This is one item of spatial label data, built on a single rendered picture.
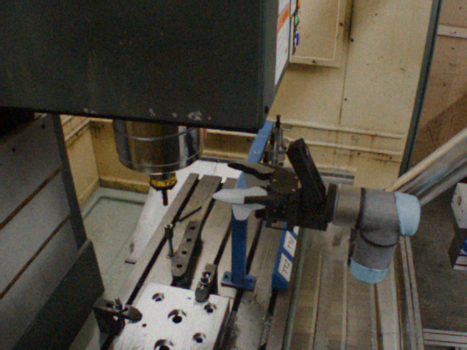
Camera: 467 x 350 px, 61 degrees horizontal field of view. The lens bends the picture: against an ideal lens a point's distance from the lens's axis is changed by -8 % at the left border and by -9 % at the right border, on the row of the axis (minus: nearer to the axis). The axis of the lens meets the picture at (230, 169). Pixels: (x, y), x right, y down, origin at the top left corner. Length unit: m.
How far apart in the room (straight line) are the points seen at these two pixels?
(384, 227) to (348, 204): 0.08
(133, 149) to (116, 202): 1.53
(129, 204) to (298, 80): 1.05
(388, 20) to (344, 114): 0.42
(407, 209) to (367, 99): 1.05
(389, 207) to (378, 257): 0.11
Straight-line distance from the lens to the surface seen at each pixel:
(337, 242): 1.76
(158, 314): 1.13
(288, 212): 0.75
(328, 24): 1.67
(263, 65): 0.55
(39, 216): 1.23
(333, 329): 1.41
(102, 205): 2.24
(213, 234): 1.48
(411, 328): 1.42
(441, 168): 0.85
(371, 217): 0.75
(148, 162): 0.71
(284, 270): 1.30
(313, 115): 1.79
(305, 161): 0.71
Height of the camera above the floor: 1.85
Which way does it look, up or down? 32 degrees down
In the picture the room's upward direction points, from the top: straight up
